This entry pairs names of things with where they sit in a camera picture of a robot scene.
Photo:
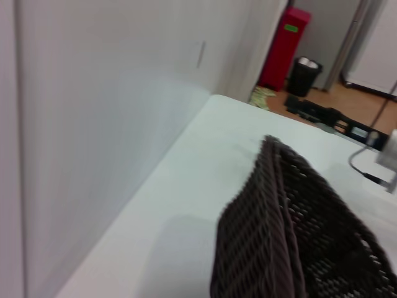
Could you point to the dark brown woven basket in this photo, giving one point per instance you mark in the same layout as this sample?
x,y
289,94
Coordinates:
x,y
263,236

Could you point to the greenish papers on floor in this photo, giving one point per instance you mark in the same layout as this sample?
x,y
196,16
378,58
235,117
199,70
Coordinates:
x,y
260,97

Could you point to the tall red box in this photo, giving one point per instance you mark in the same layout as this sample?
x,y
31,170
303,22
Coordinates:
x,y
282,59

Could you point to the black mesh trash bin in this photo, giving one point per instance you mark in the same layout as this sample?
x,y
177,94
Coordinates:
x,y
303,79

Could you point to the black equipment on floor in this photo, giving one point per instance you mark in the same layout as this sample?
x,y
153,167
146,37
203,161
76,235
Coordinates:
x,y
328,115

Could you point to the grey metal pillar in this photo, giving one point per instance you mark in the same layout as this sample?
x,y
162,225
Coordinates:
x,y
347,40

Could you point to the white cabinet with wheels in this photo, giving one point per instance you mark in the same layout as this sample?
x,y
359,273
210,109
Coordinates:
x,y
378,46

